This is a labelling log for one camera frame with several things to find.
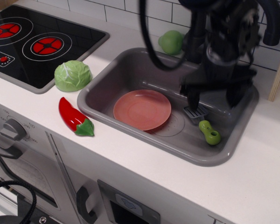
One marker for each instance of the grey oven knob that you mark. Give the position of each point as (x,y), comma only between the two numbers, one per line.
(13,130)

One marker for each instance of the green toy cabbage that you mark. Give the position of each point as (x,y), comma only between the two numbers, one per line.
(72,76)

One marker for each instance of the pink plate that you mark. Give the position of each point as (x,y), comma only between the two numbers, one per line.
(142,109)

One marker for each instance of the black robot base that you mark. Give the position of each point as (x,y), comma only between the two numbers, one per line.
(37,217)

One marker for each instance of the grey dishwasher panel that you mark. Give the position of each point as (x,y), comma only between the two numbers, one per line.
(122,209)

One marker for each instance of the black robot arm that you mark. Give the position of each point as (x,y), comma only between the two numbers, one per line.
(196,40)

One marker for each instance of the black toy stove top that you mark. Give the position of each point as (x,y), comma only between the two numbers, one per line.
(34,44)

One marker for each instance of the dark grey cabinet handle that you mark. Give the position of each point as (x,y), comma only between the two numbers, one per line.
(81,198)

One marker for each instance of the green toy vegetable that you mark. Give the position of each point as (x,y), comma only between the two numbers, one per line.
(171,42)

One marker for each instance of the green handled grey spatula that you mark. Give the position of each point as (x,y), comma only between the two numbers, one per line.
(197,117)

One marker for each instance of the toy oven door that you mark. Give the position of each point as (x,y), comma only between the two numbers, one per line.
(35,169)

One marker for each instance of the grey sink basin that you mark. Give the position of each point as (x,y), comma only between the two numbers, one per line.
(180,135)

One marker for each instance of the black faucet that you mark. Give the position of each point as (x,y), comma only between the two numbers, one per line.
(273,23)

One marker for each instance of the red toy chili pepper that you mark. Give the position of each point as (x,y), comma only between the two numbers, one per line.
(77,122)

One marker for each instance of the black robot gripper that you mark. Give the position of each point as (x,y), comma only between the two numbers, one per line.
(214,73)

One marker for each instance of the grey oven door handle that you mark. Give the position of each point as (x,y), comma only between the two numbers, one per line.
(8,149)

